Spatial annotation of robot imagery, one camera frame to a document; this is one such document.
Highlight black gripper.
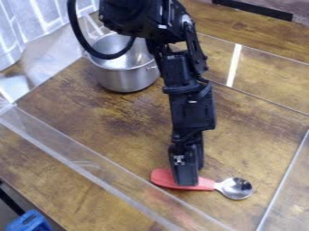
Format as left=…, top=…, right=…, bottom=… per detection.
left=163, top=83, right=217, bottom=186

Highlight pink handled metal spoon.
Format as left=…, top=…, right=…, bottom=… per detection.
left=151, top=169, right=253, bottom=200

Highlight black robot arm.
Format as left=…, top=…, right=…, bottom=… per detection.
left=99, top=0, right=217, bottom=186

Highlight stainless steel pot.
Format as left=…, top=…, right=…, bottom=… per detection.
left=84, top=38, right=159, bottom=93

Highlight clear acrylic barrier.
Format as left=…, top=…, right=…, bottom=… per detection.
left=0, top=104, right=230, bottom=231

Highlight blue plastic crate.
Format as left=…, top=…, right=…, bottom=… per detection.
left=5, top=209, right=53, bottom=231

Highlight black bar on table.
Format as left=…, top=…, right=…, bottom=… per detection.
left=211, top=0, right=293, bottom=22

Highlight white patterned curtain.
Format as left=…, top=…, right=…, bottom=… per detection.
left=0, top=0, right=101, bottom=72

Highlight black cable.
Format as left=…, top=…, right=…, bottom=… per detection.
left=67, top=0, right=138, bottom=60

